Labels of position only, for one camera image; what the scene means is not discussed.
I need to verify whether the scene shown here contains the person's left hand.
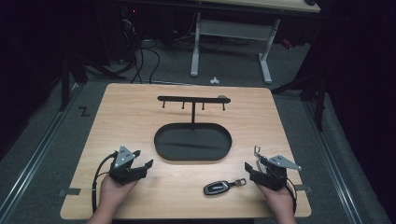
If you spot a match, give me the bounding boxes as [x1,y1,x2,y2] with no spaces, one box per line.
[97,175,139,217]

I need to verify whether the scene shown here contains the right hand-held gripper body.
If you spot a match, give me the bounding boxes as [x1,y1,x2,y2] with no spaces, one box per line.
[251,154,303,191]

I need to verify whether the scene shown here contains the black key rack with tray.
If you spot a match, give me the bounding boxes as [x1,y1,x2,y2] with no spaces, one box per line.
[153,94,233,162]

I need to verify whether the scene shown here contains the metal floor rail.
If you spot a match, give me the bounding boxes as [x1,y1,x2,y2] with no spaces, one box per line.
[303,101,365,224]
[0,83,85,218]

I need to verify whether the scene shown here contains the black car key fob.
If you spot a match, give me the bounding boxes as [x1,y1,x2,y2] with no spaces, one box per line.
[203,177,248,196]

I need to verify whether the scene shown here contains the black floor cables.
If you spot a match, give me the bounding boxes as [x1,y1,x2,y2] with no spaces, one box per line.
[130,38,162,85]

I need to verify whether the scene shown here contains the black metal stand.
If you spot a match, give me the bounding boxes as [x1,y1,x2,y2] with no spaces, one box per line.
[58,54,127,112]
[271,73,328,132]

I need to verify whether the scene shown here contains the white metal desk frame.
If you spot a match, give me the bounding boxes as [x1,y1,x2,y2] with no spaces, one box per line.
[190,0,321,85]

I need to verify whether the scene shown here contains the right hand-held gripper black cable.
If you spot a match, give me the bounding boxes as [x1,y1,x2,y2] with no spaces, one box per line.
[285,176,298,216]

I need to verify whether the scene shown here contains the person's right hand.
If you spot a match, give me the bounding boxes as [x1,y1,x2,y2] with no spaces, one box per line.
[255,181,296,218]

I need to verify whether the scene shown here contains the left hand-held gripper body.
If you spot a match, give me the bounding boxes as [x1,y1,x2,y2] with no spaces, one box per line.
[108,145,138,186]

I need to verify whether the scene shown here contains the hand-held gripper black cable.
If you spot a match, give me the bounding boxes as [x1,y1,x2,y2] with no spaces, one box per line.
[91,151,120,215]
[285,176,298,216]

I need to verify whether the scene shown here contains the left hand-held gripper black cable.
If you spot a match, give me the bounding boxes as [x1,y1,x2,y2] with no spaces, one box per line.
[91,151,120,215]

